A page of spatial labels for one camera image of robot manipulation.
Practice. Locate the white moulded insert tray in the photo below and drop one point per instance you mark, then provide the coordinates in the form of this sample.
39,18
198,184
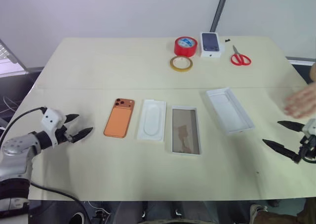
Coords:
151,121

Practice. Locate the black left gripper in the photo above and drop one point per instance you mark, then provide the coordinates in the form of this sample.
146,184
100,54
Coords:
61,135

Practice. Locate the white phone box lid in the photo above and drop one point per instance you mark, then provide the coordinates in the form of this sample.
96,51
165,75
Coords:
229,110

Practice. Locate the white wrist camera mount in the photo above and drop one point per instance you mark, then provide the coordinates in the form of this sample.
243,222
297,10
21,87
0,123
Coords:
310,126
50,119

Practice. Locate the person's bare forearm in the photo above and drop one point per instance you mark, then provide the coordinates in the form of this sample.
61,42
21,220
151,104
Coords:
313,72

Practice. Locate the grey ledge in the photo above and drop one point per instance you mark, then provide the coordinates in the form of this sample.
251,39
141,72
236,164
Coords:
302,60

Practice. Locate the white phone box base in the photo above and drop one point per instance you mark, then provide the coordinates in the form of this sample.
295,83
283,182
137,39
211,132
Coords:
185,130

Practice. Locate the boxed smartphone package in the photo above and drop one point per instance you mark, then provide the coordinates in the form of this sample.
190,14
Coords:
211,42

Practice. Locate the orange smartphone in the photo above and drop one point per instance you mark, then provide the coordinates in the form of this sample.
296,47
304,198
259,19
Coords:
118,120

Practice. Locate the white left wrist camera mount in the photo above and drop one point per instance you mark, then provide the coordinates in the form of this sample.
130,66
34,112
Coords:
50,119

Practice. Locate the grey metal profile post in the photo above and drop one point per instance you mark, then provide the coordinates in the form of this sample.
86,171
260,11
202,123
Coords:
219,7

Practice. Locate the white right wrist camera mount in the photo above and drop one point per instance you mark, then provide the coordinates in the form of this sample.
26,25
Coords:
310,126

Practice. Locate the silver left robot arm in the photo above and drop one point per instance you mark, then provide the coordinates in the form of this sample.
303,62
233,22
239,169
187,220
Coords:
14,150

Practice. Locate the red tape roll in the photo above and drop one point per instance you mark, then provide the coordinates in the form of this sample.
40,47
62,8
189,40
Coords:
185,50

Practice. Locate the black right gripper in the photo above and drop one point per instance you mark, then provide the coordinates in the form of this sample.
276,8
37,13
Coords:
308,150

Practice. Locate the yellow tape roll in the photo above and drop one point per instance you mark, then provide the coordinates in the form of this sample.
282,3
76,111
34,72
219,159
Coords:
172,65

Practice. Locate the white slatted panel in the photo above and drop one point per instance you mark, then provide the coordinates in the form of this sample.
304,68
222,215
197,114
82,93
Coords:
10,58

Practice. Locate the person's bare hand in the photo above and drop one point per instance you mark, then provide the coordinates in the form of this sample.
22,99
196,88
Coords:
302,101

